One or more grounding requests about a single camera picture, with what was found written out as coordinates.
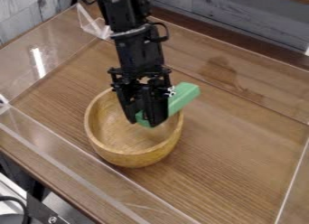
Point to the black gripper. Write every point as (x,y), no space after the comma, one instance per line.
(143,76)

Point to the green rectangular block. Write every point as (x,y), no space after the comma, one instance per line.
(183,94)

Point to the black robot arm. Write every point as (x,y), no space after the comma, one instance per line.
(126,14)

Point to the brown wooden bowl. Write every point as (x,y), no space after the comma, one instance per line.
(128,145)

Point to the clear acrylic corner bracket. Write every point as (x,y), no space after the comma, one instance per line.
(93,25)

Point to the clear acrylic tray wall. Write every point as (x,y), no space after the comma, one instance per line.
(113,196)

